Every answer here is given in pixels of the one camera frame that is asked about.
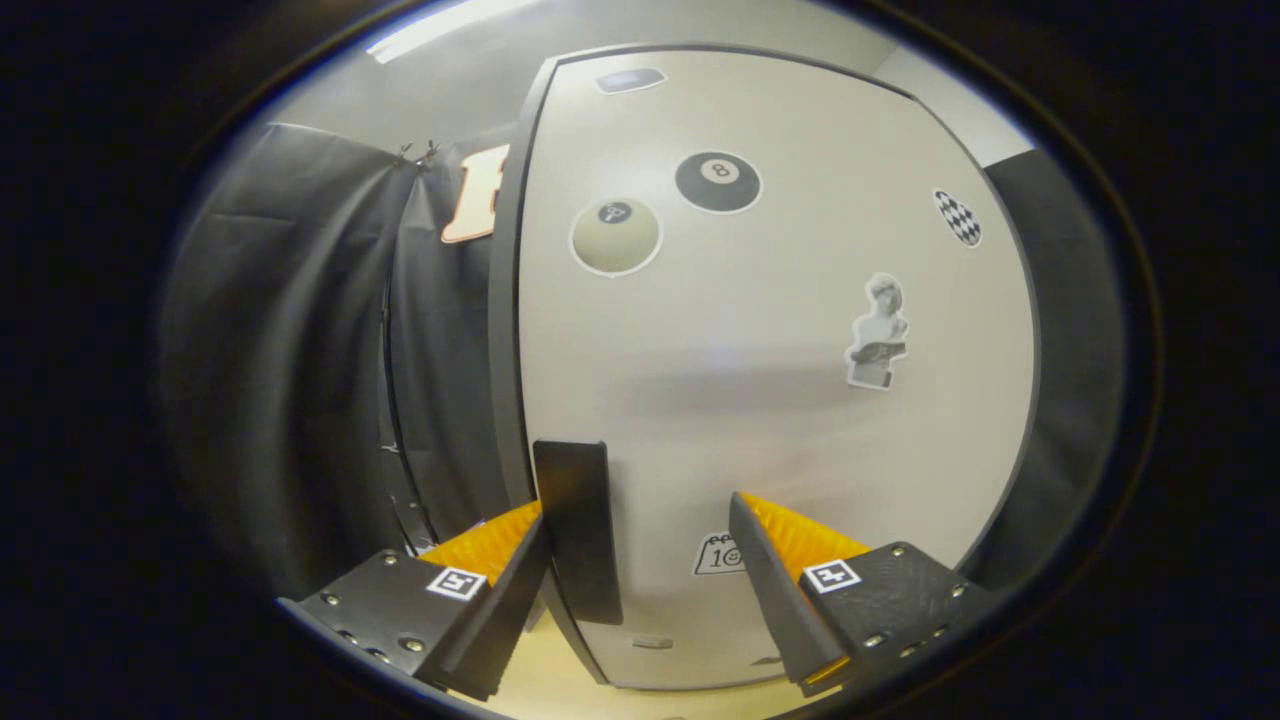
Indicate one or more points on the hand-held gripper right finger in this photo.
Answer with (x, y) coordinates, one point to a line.
(780, 600)

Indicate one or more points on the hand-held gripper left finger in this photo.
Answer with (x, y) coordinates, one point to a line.
(495, 620)

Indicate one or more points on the white cabinet door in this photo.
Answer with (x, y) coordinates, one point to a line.
(760, 420)

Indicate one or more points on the black backdrop cloth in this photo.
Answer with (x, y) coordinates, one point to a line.
(280, 350)

